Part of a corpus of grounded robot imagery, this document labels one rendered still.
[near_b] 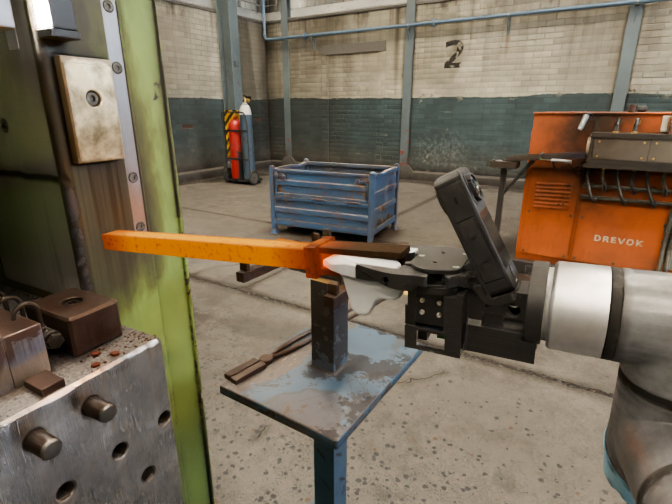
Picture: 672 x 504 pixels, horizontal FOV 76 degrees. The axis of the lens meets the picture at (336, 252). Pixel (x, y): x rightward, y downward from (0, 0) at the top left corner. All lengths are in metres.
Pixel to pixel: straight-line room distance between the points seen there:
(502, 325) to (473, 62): 7.69
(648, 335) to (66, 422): 0.68
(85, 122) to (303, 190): 3.68
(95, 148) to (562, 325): 0.77
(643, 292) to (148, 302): 0.88
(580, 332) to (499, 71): 7.60
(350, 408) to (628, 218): 3.09
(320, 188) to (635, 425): 4.05
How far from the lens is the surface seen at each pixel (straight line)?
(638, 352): 0.39
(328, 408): 0.90
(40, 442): 0.69
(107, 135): 0.90
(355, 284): 0.43
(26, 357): 0.74
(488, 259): 0.39
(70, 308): 0.79
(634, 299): 0.38
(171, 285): 1.06
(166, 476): 0.93
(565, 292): 0.38
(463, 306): 0.39
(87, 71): 0.89
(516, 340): 0.41
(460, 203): 0.38
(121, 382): 0.77
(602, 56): 7.75
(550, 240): 3.80
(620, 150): 3.52
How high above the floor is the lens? 1.27
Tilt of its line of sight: 18 degrees down
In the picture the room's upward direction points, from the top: straight up
